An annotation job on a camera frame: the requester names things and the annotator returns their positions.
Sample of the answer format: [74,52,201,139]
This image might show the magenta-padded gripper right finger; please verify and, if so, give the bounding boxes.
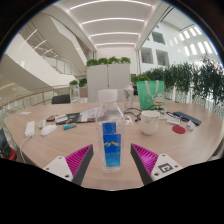
[130,143,184,186]

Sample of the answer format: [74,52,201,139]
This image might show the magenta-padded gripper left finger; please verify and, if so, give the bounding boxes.
[43,143,95,186]

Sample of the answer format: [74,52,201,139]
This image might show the clear blue-labelled water bottle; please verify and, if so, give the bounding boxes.
[95,88,126,174]

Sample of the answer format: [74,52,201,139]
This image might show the small teal tube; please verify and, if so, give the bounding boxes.
[62,122,78,131]

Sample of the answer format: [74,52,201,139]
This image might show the white mug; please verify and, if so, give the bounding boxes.
[140,110,161,136]

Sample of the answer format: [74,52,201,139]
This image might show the flat round red coaster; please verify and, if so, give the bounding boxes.
[171,124,187,135]

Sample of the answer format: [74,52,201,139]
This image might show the colourful printed leaflet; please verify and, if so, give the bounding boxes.
[79,106,100,123]

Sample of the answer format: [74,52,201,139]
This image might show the small white box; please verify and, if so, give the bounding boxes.
[186,119,197,130]

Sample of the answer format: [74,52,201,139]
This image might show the white power strip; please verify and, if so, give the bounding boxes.
[24,120,36,138]

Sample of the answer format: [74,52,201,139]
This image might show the dark blue keyboard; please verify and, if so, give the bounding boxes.
[172,111,203,127]

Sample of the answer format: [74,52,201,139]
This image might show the black chair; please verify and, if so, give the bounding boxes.
[51,94,72,105]

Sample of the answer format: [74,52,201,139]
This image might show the clear tumbler with lid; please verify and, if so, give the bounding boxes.
[123,83,135,110]

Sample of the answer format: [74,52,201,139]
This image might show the green tote bag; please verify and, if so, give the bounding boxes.
[136,80,167,111]

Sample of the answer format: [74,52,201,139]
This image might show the white cabinet with plants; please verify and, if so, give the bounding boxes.
[85,56,132,103]

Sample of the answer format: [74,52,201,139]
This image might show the row of green plants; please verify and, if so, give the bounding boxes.
[131,56,224,108]

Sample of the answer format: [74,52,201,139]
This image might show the ceiling strip lights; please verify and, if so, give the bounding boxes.
[68,0,153,48]

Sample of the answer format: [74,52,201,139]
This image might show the black tangled cables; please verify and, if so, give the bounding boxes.
[123,107,143,123]

